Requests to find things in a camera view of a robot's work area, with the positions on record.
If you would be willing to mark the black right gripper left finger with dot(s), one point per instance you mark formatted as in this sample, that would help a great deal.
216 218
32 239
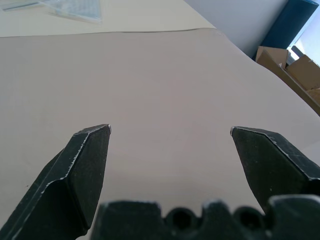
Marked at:
72 180

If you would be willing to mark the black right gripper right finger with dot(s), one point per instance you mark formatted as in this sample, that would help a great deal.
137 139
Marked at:
270 165

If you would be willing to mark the brown cardboard box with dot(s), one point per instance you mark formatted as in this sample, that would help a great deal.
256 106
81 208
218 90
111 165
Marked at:
292 72

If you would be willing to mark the dark blue panel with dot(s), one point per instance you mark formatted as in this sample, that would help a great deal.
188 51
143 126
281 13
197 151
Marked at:
292 22

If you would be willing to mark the clear plastic sheet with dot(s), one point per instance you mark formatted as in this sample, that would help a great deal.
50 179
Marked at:
75 11

